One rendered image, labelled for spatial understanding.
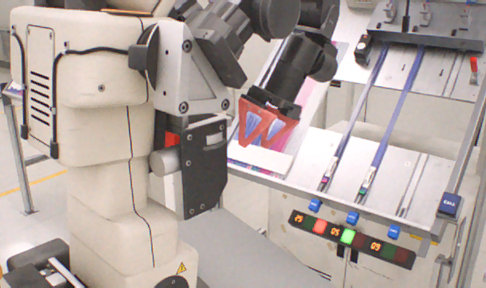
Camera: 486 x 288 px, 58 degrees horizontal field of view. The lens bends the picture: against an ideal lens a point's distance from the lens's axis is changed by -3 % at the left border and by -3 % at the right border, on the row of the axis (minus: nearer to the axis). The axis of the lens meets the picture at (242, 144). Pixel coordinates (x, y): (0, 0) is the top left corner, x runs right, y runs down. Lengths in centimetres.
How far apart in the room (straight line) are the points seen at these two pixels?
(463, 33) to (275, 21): 83
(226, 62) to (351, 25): 105
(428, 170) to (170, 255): 69
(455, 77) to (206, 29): 92
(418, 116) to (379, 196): 201
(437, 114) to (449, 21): 177
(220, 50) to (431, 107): 266
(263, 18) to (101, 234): 45
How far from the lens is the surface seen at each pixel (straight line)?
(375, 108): 326
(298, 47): 76
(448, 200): 112
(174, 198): 187
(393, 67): 140
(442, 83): 135
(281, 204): 173
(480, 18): 141
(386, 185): 121
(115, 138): 71
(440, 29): 139
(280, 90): 76
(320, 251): 173
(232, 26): 59
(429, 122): 316
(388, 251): 115
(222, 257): 118
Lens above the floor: 128
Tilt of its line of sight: 21 degrees down
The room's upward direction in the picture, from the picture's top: straight up
